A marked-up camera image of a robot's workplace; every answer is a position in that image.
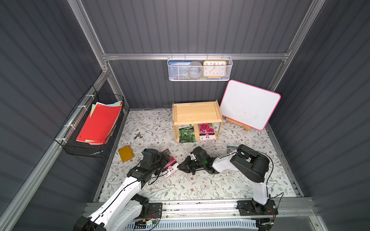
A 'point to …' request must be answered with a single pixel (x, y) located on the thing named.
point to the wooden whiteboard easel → (247, 128)
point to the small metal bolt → (138, 135)
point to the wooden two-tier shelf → (195, 113)
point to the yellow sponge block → (126, 153)
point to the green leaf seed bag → (186, 134)
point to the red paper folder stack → (103, 119)
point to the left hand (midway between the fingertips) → (166, 159)
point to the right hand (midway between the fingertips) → (178, 165)
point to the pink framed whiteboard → (250, 105)
